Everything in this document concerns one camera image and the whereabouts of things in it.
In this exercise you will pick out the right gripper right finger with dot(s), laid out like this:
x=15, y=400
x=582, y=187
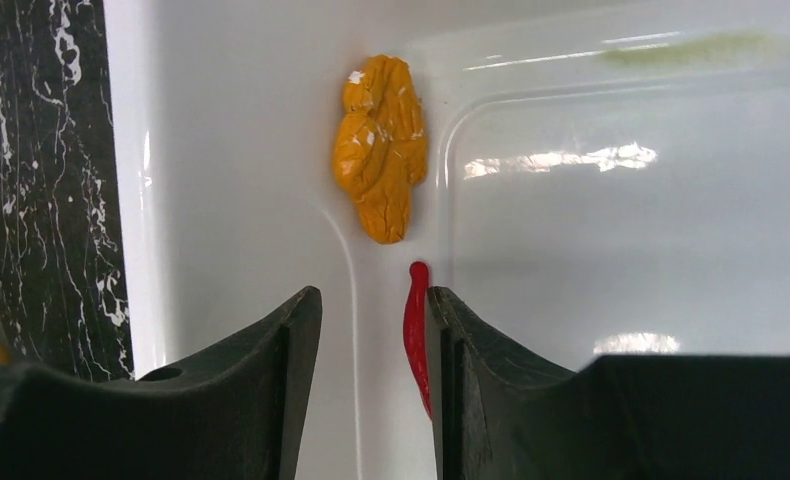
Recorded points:
x=501, y=411

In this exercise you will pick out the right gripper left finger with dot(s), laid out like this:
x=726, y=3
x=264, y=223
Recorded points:
x=234, y=410

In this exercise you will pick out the red chili pepper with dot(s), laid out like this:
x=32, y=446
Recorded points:
x=413, y=329

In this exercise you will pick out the yellow crinkled food piece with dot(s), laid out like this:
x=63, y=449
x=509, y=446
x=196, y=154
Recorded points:
x=381, y=146

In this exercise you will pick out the white plastic bin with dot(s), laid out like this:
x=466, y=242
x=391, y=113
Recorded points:
x=604, y=176

